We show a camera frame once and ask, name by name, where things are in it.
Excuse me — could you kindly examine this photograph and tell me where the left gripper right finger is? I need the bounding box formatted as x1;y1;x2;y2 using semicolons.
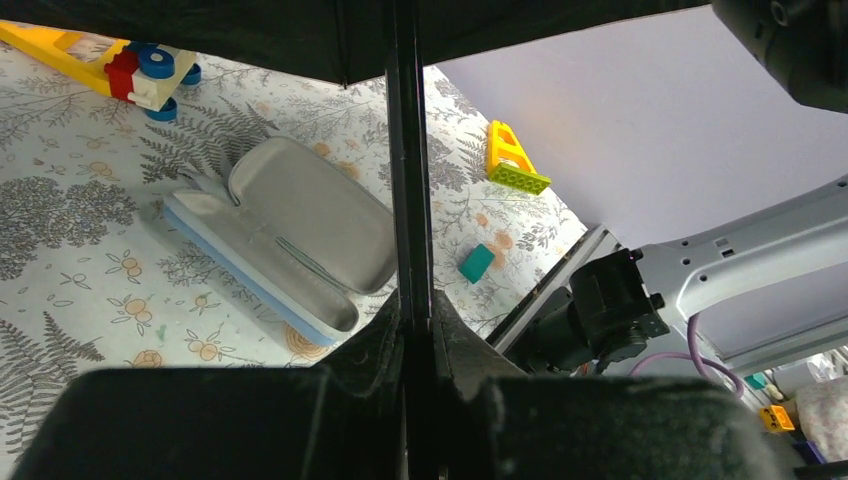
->
432;291;789;479

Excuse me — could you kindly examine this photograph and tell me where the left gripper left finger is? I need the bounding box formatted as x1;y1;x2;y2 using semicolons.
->
12;295;406;479

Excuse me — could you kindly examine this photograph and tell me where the beige umbrella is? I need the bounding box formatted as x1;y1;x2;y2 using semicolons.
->
1;1;686;333

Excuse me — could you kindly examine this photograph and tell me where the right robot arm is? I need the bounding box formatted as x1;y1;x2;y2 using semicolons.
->
511;1;847;371

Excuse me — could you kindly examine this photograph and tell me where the teal block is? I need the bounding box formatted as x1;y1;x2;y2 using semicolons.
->
458;244;495;284

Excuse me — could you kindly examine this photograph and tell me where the yellow green triangular toy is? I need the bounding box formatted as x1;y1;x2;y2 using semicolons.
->
485;120;551;195

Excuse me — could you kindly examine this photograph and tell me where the floral cloth bag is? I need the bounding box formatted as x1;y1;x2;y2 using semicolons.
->
795;376;847;462

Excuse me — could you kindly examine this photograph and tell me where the yellow toy with blue wheels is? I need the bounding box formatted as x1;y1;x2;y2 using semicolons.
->
1;21;202;122

